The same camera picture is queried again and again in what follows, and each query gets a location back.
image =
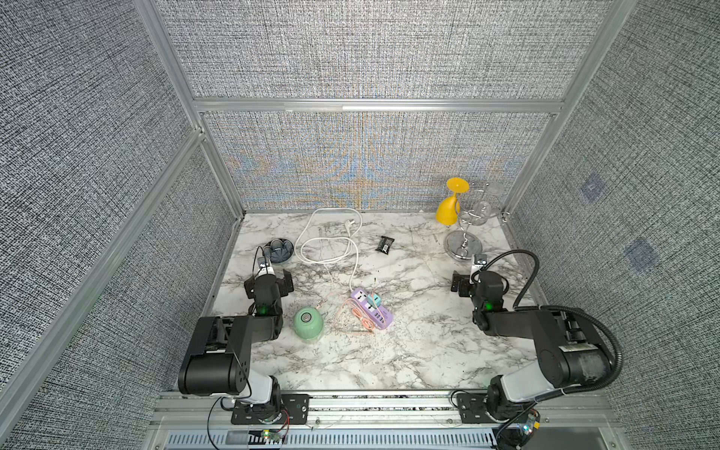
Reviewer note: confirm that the black patterned ceramic bowl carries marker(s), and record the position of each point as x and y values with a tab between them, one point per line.
278	250

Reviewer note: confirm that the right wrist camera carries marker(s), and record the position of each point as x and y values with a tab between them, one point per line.
479	262

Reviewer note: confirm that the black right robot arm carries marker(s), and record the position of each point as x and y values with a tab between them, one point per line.
575	352

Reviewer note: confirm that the aluminium front rail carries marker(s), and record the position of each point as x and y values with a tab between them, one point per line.
384	419

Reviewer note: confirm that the teal charger adapter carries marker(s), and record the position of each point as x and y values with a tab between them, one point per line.
374	300

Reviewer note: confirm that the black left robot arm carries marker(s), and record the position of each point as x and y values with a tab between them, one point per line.
218	359

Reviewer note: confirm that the yellow plastic wine glass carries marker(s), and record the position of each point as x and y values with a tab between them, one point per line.
447	212

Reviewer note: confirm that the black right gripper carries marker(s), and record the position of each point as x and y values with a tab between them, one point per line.
463	283

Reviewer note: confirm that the purple power strip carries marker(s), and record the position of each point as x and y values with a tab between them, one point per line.
371	319

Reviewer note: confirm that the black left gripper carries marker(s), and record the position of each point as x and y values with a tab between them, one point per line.
283	284

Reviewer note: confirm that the chrome glass holder stand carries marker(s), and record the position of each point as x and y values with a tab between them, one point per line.
461	244

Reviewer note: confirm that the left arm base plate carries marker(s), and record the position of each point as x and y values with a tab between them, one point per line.
287	408

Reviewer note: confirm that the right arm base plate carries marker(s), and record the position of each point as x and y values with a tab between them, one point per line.
472	408

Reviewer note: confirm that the clear wine glass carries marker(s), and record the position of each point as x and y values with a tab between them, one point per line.
486	203

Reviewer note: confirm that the small black packet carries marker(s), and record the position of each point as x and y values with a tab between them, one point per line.
385	244

